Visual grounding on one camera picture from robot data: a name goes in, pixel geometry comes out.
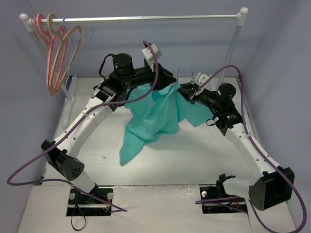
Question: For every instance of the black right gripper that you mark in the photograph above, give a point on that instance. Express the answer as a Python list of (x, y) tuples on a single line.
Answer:
[(192, 92)]

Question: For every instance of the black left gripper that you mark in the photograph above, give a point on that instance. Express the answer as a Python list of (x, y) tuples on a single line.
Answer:
[(161, 76)]

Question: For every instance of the light blue wire hanger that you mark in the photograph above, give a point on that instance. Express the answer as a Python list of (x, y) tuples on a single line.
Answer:
[(181, 67)]

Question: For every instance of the teal t shirt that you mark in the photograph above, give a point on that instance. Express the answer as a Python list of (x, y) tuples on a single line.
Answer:
[(158, 113)]

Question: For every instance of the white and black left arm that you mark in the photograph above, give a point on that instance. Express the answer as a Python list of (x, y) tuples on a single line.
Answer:
[(62, 152)]

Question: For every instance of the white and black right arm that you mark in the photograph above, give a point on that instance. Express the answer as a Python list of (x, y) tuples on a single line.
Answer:
[(270, 183)]

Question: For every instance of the tan wooden hanger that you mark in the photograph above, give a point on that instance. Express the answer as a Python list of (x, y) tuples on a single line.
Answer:
[(77, 28)]

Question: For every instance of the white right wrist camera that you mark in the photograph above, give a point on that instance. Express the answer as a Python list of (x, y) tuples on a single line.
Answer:
[(198, 82)]

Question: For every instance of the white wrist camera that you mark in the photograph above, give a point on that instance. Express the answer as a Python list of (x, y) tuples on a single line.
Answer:
[(198, 82), (151, 53)]

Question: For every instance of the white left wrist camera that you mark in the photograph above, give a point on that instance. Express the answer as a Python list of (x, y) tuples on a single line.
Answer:
[(151, 53)]

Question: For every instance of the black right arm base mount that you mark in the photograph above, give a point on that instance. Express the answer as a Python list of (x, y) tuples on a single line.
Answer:
[(214, 199)]

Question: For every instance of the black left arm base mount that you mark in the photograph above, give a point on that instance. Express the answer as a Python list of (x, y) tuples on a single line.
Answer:
[(80, 204)]

